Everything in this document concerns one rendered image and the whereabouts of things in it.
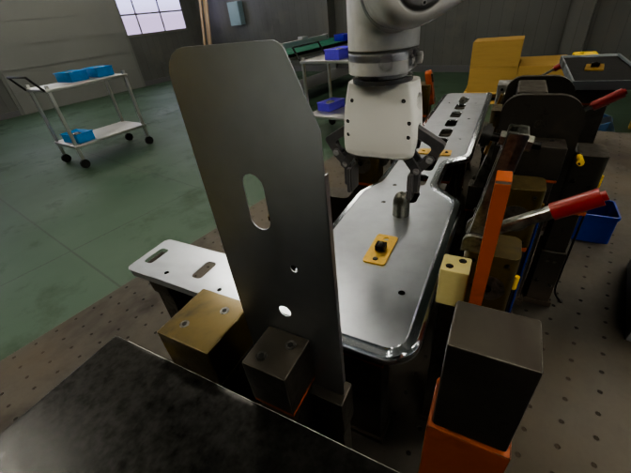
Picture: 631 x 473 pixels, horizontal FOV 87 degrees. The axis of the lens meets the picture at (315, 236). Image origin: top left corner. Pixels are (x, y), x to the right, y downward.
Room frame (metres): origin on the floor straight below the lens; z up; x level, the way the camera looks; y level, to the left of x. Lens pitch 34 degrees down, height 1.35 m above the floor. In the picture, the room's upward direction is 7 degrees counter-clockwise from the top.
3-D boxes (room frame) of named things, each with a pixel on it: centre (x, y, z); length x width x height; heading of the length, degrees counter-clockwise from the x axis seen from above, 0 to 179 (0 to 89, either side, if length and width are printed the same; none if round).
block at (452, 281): (0.33, -0.18, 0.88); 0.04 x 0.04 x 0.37; 59
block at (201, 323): (0.29, 0.14, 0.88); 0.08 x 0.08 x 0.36; 59
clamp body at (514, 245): (0.37, -0.26, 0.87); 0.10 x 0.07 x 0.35; 59
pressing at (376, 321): (0.88, -0.35, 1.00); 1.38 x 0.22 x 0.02; 149
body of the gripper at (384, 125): (0.46, -0.11, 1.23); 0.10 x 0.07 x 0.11; 59
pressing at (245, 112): (0.24, 0.04, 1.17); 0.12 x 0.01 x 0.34; 59
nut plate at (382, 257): (0.46, -0.11, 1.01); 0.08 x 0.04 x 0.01; 149
